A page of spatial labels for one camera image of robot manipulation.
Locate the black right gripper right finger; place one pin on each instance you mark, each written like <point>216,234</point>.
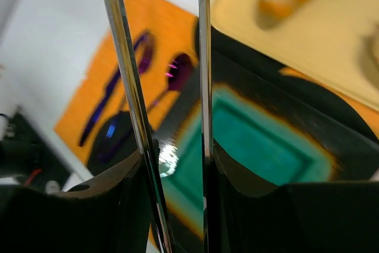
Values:
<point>246,213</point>

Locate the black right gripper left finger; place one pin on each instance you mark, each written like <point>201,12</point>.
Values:
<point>111,212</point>

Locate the purple metallic spoon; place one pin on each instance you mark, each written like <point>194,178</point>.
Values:
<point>180,69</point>

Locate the black square green plate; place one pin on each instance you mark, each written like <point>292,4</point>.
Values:
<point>285,140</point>

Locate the yellow plastic tray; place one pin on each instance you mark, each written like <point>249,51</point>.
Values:
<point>324,40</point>

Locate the purple metallic knife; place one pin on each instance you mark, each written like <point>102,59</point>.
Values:
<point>147,40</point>

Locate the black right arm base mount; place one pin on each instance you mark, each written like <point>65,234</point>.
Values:
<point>27,159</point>

